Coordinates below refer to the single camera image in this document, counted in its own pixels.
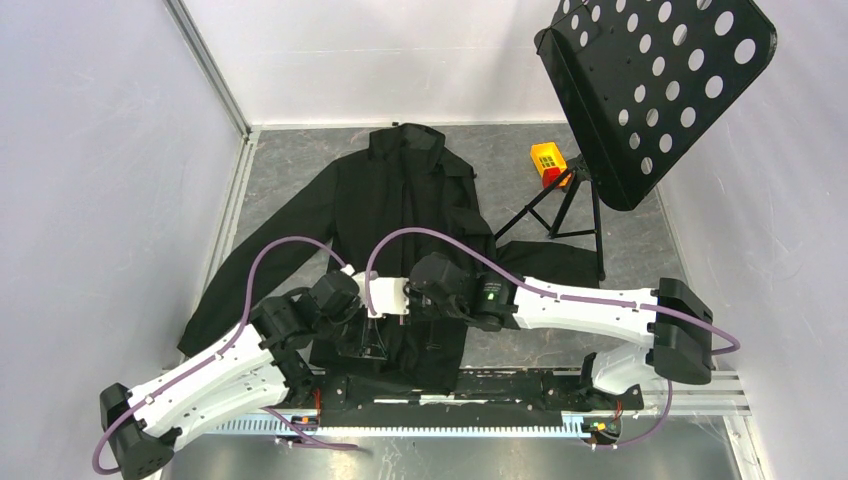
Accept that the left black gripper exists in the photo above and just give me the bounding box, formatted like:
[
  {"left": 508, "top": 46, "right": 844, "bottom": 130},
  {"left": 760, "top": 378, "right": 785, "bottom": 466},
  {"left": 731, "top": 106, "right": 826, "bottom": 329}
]
[{"left": 316, "top": 301, "right": 387, "bottom": 361}]

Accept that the black zip jacket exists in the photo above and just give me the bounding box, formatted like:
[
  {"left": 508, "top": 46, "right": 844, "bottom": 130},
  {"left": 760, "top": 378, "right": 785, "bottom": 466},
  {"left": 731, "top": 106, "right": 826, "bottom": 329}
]
[{"left": 177, "top": 124, "right": 599, "bottom": 357}]

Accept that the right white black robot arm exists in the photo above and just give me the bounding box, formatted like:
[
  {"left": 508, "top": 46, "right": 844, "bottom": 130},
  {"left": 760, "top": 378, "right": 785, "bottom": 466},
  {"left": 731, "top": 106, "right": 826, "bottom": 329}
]
[{"left": 406, "top": 254, "right": 713, "bottom": 408}]

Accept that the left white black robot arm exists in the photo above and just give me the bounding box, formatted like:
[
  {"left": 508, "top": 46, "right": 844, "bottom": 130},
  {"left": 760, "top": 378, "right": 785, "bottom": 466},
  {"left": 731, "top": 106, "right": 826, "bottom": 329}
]
[{"left": 92, "top": 266, "right": 376, "bottom": 479}]

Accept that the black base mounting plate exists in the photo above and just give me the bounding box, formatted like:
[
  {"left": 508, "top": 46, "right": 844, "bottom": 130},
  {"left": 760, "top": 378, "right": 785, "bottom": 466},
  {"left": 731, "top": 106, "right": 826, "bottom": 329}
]
[{"left": 278, "top": 368, "right": 644, "bottom": 428}]

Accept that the yellow and red toy block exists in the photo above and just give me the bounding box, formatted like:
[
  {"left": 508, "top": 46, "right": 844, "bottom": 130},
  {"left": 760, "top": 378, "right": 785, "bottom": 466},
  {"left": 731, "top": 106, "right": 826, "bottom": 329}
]
[{"left": 530, "top": 142, "right": 572, "bottom": 188}]

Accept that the black perforated music stand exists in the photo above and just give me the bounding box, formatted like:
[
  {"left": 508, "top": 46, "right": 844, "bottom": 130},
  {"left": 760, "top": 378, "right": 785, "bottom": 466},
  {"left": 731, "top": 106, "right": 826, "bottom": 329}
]
[{"left": 491, "top": 0, "right": 778, "bottom": 281}]

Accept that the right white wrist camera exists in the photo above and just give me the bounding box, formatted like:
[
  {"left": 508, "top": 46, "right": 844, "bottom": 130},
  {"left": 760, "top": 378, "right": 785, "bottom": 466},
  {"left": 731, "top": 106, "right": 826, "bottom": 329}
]
[{"left": 353, "top": 272, "right": 409, "bottom": 318}]

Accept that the white slotted cable duct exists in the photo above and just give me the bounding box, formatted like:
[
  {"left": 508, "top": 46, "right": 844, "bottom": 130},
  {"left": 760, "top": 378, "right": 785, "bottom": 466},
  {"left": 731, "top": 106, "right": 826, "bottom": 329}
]
[{"left": 211, "top": 413, "right": 591, "bottom": 440}]

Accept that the aluminium frame rail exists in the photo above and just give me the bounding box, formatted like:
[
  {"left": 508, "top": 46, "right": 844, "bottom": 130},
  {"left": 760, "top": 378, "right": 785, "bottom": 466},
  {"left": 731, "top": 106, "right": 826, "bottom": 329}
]
[{"left": 156, "top": 369, "right": 751, "bottom": 417}]

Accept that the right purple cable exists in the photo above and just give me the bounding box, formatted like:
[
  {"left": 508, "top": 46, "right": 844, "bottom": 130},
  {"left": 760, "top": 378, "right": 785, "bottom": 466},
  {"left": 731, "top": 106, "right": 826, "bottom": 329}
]
[{"left": 364, "top": 227, "right": 742, "bottom": 450}]

